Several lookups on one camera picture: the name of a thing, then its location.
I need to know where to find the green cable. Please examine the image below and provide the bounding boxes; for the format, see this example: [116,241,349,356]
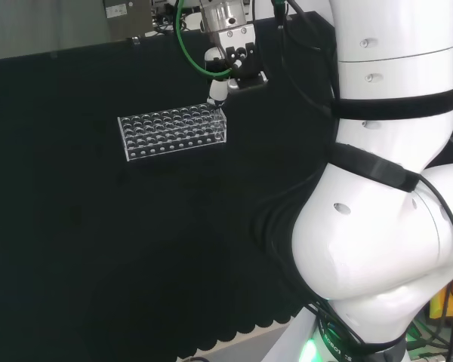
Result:
[174,0,235,80]

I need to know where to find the grey metal cabinet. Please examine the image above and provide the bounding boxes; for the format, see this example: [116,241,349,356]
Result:
[102,0,154,39]

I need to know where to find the clear acrylic test tube rack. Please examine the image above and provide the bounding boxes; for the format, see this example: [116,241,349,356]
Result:
[117,103,227,162]

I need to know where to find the black bench cloth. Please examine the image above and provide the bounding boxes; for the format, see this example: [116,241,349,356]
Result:
[0,11,341,360]

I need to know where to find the clear glass test tube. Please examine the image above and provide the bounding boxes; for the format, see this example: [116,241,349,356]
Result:
[212,107,226,141]

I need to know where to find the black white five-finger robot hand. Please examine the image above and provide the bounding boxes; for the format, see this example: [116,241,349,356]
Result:
[204,23,270,111]

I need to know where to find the tangled black background cables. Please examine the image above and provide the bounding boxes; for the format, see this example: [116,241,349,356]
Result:
[152,7,203,37]

